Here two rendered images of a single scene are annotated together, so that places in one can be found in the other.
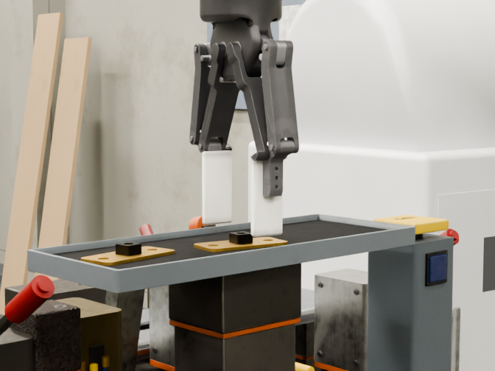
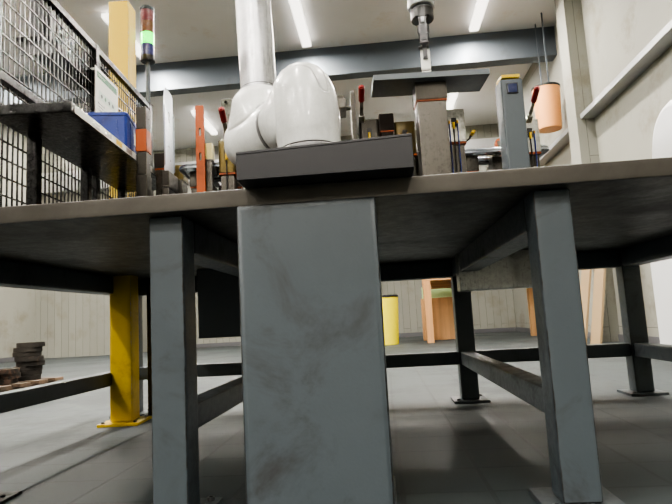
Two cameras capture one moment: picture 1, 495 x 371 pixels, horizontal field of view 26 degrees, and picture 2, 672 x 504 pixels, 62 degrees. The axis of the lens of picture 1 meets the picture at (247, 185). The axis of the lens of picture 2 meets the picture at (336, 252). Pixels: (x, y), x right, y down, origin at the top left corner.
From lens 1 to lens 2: 1.39 m
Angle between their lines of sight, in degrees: 44
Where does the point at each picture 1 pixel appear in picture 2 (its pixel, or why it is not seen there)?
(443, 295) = (517, 97)
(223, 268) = (408, 76)
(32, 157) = not seen: hidden behind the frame
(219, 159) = not seen: hidden behind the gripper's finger
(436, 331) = (515, 109)
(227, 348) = (419, 104)
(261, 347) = (432, 105)
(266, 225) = (425, 67)
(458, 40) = not seen: outside the picture
